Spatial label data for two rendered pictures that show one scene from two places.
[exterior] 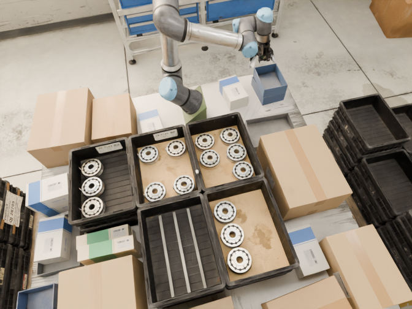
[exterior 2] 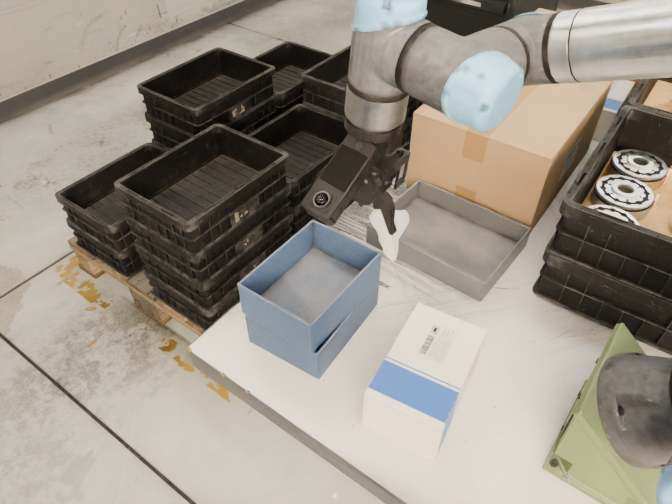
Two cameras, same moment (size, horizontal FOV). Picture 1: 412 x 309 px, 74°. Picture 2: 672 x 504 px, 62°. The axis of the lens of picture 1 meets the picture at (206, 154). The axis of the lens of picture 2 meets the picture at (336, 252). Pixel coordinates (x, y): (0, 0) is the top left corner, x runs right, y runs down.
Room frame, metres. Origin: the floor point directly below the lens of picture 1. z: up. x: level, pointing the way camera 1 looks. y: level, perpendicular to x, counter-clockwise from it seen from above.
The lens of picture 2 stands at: (1.69, 0.04, 1.49)
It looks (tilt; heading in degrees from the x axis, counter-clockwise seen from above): 43 degrees down; 225
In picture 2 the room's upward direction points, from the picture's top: straight up
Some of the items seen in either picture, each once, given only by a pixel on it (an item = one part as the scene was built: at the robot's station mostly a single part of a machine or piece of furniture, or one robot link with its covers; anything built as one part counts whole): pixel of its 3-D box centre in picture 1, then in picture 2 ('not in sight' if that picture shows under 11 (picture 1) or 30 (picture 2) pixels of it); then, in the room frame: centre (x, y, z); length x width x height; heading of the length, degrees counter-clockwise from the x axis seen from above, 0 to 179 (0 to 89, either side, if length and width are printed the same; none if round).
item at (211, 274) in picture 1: (179, 247); not in sight; (0.26, 0.15, 0.87); 0.40 x 0.30 x 0.11; 9
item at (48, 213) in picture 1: (61, 198); not in sight; (0.60, 0.79, 0.74); 0.20 x 0.12 x 0.09; 105
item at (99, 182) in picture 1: (92, 186); not in sight; (0.60, 0.58, 0.86); 0.10 x 0.10 x 0.01
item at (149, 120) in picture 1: (152, 126); not in sight; (1.02, 0.31, 0.75); 0.20 x 0.12 x 0.09; 14
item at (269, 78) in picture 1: (269, 80); (312, 282); (1.25, -0.44, 0.81); 0.20 x 0.15 x 0.07; 9
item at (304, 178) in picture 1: (298, 171); (508, 134); (0.60, -0.47, 0.80); 0.40 x 0.30 x 0.20; 9
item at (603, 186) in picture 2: (236, 152); (624, 191); (0.72, -0.16, 0.86); 0.10 x 0.10 x 0.01
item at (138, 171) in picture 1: (164, 168); not in sight; (0.66, 0.21, 0.87); 0.40 x 0.30 x 0.11; 9
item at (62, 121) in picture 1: (67, 127); not in sight; (1.03, 0.80, 0.80); 0.40 x 0.30 x 0.20; 5
